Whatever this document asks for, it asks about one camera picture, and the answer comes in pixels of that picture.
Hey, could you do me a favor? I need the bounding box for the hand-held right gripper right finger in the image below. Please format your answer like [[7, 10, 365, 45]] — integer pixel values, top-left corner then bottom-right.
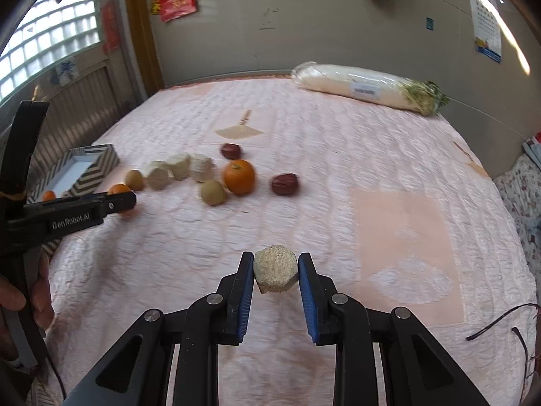
[[298, 252, 488, 406]]

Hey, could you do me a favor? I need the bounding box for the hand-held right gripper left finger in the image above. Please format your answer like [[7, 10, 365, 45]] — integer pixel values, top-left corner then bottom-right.
[[63, 251, 256, 406]]

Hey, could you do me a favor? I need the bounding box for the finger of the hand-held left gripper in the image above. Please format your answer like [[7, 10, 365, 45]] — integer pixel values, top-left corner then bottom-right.
[[63, 190, 137, 217]]

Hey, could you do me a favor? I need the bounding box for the black white striped box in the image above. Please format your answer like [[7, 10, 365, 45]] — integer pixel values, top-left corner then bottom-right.
[[26, 144, 120, 258]]

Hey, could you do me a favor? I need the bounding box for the large orange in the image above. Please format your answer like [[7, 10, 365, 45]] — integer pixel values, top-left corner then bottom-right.
[[223, 159, 257, 196]]

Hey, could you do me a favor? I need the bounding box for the person's left hand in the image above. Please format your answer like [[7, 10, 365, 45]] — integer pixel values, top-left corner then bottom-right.
[[0, 258, 55, 362]]

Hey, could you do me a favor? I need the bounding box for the wooden slat panel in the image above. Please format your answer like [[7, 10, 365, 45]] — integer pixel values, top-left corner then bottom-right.
[[0, 61, 140, 170]]

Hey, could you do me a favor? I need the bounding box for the pink quilted bedspread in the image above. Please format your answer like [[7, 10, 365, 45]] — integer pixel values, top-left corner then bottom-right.
[[38, 77, 539, 406]]

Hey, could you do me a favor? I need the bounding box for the blue white paper picture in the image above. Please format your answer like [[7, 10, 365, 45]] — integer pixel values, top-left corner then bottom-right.
[[51, 60, 81, 87]]

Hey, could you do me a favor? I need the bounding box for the red paper strip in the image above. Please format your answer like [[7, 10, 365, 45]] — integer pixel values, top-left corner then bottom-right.
[[101, 1, 121, 55]]

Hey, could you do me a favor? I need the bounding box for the glass block window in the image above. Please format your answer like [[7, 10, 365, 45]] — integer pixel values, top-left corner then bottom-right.
[[0, 0, 106, 102]]

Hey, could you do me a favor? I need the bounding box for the wrapped white radish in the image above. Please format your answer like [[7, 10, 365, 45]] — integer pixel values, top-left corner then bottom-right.
[[291, 62, 451, 117]]

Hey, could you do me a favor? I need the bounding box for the floral cloth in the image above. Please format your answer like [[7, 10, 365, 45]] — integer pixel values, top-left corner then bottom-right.
[[492, 152, 541, 288]]

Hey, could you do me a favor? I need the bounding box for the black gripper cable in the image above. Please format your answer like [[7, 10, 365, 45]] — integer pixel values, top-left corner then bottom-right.
[[42, 353, 68, 400]]

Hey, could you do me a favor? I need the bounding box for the wooden door frame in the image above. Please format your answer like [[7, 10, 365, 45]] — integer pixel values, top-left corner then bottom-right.
[[122, 0, 165, 102]]

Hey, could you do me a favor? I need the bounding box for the thin black cable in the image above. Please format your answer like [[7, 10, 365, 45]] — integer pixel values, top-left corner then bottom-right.
[[465, 302, 541, 385]]

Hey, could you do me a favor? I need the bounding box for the white wall calendar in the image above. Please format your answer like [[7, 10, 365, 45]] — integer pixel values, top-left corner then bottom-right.
[[465, 0, 503, 64]]

